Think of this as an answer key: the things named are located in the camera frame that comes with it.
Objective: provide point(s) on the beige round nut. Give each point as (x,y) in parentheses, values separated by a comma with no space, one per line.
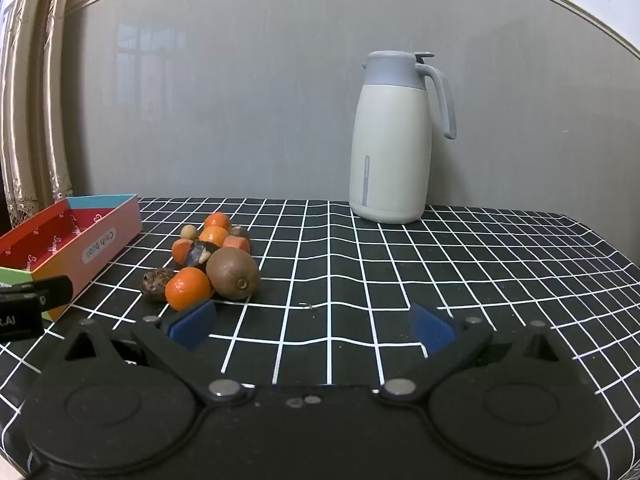
(188,232)

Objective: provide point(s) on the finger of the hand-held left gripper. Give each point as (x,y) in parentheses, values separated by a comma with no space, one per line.
(52,290)

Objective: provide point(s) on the wrinkled brown passion fruit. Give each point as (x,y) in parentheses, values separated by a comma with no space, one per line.
(156,285)

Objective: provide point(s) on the orange carrot piece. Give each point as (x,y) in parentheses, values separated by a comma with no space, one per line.
(180,250)
(236,244)

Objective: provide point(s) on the brown kiwi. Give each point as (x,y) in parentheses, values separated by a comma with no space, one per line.
(233,274)

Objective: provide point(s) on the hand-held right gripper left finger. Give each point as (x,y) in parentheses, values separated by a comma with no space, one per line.
(192,325)

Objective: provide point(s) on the white grey thermos jug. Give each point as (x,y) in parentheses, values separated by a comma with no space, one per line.
(387,160)

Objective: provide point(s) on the large mandarin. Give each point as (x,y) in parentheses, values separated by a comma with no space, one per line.
(188,287)

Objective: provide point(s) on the colourful cardboard box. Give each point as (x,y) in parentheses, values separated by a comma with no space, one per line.
(100,240)

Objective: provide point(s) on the dark brown chestnut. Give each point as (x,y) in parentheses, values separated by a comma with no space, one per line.
(200,255)

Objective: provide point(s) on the dark brown round fruit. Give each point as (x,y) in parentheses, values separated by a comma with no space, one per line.
(241,232)

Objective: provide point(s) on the beige satin curtain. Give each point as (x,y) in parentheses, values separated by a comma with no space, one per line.
(30,110)

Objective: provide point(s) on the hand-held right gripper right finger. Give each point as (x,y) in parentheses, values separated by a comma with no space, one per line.
(430,330)

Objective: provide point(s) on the black white checked tablecloth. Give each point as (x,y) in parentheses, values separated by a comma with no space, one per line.
(350,285)

